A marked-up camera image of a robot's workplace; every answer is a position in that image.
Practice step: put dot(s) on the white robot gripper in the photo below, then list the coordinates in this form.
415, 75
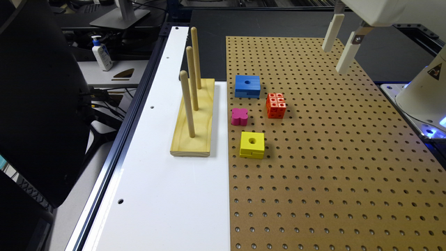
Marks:
373, 12

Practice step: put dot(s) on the pink flower-shaped block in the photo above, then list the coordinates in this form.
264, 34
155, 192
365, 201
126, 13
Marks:
239, 116

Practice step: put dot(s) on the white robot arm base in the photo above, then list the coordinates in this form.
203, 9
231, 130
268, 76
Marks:
424, 97

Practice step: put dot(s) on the orange cube block with holes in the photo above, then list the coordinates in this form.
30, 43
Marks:
276, 105

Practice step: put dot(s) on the blue square block with hole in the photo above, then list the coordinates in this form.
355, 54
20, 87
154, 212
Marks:
247, 86

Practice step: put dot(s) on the brown perforated pegboard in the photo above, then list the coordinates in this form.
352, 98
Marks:
341, 171

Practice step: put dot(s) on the yellow square block with hole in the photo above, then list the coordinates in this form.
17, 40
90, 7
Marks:
252, 145

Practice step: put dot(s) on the back wooden peg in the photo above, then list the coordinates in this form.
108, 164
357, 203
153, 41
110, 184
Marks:
195, 47

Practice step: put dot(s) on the wooden peg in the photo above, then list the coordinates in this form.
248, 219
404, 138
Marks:
187, 102
195, 47
192, 76

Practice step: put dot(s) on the middle wooden peg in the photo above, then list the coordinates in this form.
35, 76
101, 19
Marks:
192, 76

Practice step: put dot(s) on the front wooden peg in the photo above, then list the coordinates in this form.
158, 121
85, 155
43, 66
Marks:
187, 102

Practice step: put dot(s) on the wooden peg stand base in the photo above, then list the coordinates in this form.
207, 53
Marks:
198, 146

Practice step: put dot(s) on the grey monitor stand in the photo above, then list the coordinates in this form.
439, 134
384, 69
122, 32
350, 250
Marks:
122, 17

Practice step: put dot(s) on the white lotion pump bottle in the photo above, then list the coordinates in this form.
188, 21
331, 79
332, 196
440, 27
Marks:
101, 54

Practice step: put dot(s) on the white board with holes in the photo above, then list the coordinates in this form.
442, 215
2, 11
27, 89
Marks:
156, 201

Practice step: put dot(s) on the black office chair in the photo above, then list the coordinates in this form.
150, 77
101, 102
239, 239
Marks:
46, 111

